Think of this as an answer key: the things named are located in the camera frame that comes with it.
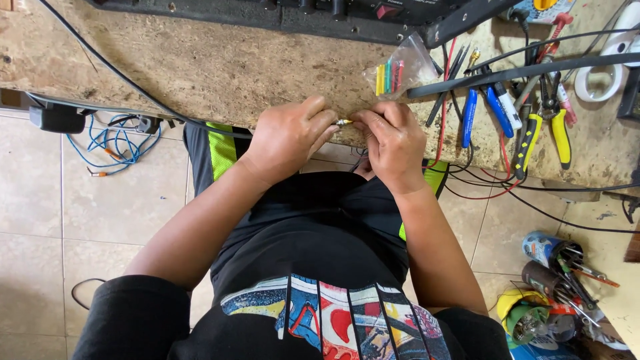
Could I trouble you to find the gold banana plug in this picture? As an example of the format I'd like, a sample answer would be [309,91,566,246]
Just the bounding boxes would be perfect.
[465,47,481,76]

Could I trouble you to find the blue can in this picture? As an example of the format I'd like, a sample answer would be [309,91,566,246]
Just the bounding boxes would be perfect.
[522,231,583,268]

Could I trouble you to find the pink pen-shaped tool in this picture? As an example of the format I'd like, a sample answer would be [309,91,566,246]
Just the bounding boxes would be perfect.
[555,82,578,126]

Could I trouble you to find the person's right hand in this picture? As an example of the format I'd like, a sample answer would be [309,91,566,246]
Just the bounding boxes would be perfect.
[350,101,429,197]

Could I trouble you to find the white marker pen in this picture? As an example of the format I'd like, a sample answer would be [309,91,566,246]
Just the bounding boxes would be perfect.
[492,82,523,130]

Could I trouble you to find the dark brown can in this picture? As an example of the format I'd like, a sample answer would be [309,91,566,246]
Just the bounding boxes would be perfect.
[521,261,563,298]

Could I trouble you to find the yellow and black pliers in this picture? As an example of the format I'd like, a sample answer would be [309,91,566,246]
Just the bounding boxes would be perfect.
[514,72,573,181]

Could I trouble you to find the black graphic T-shirt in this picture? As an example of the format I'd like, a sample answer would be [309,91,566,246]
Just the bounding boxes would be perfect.
[72,170,513,360]

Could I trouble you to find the blue and yellow multimeter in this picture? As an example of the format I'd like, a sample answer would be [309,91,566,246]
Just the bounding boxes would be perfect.
[500,0,577,25]

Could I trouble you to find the clear plastic bag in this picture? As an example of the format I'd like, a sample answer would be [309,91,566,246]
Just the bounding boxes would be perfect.
[362,32,441,101]

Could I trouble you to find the person's left hand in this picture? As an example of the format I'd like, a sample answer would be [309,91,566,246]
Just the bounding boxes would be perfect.
[241,96,341,194]

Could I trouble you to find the heap of screwdrivers and tools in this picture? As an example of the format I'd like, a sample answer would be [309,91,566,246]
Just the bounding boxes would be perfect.
[555,245,621,328]

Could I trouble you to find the white plastic magnifier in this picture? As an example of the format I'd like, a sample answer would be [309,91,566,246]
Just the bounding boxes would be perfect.
[574,2,640,103]

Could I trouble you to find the blue-handled pliers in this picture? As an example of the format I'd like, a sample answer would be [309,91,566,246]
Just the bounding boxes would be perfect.
[461,65,515,149]

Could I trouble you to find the black amplifier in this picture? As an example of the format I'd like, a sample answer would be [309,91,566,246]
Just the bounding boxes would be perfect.
[85,0,521,50]

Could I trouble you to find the yellow plastic cup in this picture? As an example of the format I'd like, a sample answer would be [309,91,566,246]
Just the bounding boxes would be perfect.
[496,289,551,346]

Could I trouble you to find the bundle of coloured shrink tubes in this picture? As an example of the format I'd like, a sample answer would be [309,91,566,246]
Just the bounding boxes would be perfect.
[375,59,405,97]

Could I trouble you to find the blue cable with orange ends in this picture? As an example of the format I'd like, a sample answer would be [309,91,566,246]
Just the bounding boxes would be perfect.
[66,114,162,177]

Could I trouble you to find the thin red wire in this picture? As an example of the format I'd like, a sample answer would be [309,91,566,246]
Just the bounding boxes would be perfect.
[429,37,523,201]

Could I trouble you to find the thin black wire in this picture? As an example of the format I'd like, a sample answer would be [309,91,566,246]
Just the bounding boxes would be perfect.
[440,160,640,235]

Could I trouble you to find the black power adapter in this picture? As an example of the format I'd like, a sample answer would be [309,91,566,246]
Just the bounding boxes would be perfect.
[29,102,86,135]

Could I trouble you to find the black cable loop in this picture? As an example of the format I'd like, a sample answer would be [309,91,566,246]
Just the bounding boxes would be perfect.
[71,278,107,311]

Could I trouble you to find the red test probe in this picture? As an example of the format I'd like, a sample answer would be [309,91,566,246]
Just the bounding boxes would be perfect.
[542,12,575,61]

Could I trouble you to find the black shorts with green stripes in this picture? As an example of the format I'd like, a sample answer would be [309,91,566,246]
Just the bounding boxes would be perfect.
[182,121,449,241]

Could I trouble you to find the long black cable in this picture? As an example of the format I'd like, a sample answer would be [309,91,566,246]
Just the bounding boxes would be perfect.
[39,0,253,140]

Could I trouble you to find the wide flat black cable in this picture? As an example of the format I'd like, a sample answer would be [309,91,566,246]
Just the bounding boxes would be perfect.
[406,52,640,99]

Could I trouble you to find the black test probes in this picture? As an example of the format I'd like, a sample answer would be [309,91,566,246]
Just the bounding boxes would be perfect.
[426,44,473,128]

